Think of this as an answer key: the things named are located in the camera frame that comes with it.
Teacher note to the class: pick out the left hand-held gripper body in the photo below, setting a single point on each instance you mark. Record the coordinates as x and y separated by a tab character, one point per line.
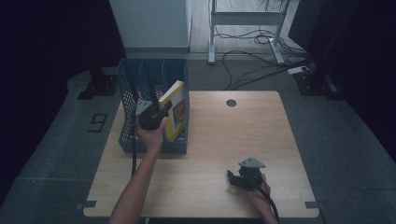
149	116

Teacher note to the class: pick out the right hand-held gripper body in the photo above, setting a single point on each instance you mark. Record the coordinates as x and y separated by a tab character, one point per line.
250	177

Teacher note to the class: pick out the yellow book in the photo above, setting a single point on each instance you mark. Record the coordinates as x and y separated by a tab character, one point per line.
176	115

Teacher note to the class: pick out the blue perforated file rack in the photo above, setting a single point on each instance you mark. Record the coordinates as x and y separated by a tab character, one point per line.
137	81

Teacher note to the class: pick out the person's right hand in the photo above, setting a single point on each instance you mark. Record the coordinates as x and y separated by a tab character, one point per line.
258	196

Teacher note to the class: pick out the person's left hand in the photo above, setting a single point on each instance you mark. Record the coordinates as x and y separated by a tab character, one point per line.
151	138

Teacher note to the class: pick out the black stand base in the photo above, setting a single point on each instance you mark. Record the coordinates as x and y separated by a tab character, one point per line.
101	87
314	84

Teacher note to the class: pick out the round black table grommet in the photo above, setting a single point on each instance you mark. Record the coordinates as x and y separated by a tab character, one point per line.
231	103

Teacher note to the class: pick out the grey tape piece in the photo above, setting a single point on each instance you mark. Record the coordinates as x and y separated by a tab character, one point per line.
314	205

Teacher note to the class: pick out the white cabinet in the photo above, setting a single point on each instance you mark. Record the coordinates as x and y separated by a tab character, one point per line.
152	25

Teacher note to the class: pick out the white power strip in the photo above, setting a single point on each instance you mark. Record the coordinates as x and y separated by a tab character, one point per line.
297	70

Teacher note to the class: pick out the dark curtain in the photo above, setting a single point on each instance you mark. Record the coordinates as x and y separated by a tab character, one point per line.
40	62
364	62

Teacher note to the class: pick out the white metal desk frame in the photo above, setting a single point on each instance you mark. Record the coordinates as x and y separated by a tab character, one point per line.
246	18

